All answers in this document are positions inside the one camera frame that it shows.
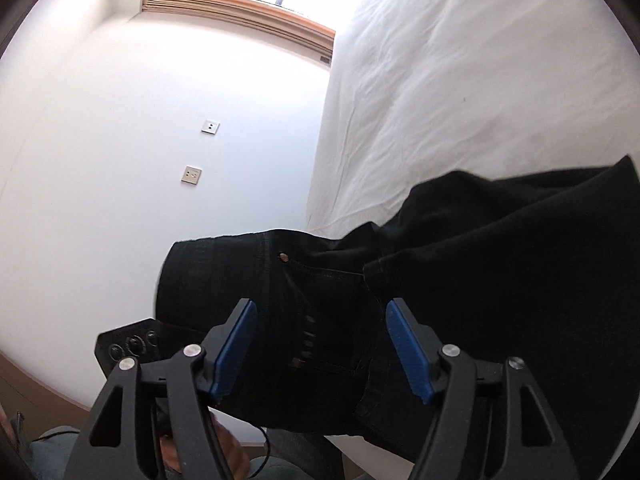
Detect person's blue jeans leg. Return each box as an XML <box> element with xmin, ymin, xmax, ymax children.
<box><xmin>27</xmin><ymin>425</ymin><xmax>88</xmax><ymax>480</ymax></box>

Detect bed with white sheet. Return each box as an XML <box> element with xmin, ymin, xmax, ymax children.
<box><xmin>304</xmin><ymin>0</ymin><xmax>640</xmax><ymax>466</ymax></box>

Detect thin black cable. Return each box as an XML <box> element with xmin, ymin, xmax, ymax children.
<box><xmin>249</xmin><ymin>424</ymin><xmax>272</xmax><ymax>479</ymax></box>

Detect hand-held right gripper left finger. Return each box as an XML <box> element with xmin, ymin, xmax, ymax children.
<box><xmin>64</xmin><ymin>298</ymin><xmax>258</xmax><ymax>480</ymax></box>

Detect black denim pants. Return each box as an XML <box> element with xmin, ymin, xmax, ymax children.
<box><xmin>155</xmin><ymin>155</ymin><xmax>640</xmax><ymax>480</ymax></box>

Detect person's left hand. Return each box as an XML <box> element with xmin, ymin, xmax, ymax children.
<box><xmin>159</xmin><ymin>407</ymin><xmax>251</xmax><ymax>480</ymax></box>

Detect beige curtain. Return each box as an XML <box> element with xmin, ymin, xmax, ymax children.
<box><xmin>141</xmin><ymin>0</ymin><xmax>337</xmax><ymax>63</ymax></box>

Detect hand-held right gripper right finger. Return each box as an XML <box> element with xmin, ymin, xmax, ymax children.
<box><xmin>385</xmin><ymin>297</ymin><xmax>581</xmax><ymax>480</ymax></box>

